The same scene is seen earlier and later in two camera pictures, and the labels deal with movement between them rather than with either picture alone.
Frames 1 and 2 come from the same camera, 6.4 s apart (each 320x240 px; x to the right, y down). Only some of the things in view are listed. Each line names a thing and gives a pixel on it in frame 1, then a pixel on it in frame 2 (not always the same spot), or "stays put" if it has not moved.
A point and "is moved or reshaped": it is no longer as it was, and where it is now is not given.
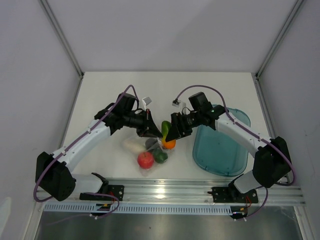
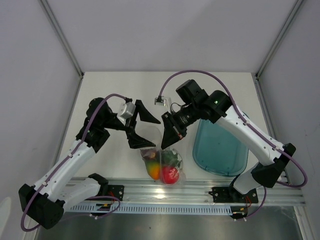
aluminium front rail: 175,191 stays put
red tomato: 145,160 to 170,175
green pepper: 160,156 to 168,158
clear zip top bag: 149,152 is moved or reshaped
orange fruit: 169,145 is moved or reshaped
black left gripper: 148,128 to 136,141
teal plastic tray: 218,152 stays put
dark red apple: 165,128 is moved or reshaped
